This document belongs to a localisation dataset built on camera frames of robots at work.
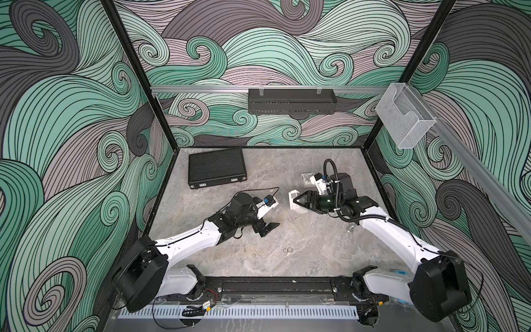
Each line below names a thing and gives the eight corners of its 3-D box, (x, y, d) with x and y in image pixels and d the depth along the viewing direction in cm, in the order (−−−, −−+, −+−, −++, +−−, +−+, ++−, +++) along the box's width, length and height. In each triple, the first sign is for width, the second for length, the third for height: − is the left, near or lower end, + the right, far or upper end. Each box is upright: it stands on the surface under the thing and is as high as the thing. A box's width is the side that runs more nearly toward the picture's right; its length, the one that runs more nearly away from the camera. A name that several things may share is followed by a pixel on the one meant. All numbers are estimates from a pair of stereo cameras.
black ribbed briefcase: (190, 190, 103) (186, 183, 98) (192, 161, 116) (189, 153, 111) (247, 182, 106) (247, 175, 101) (243, 154, 119) (242, 147, 114)
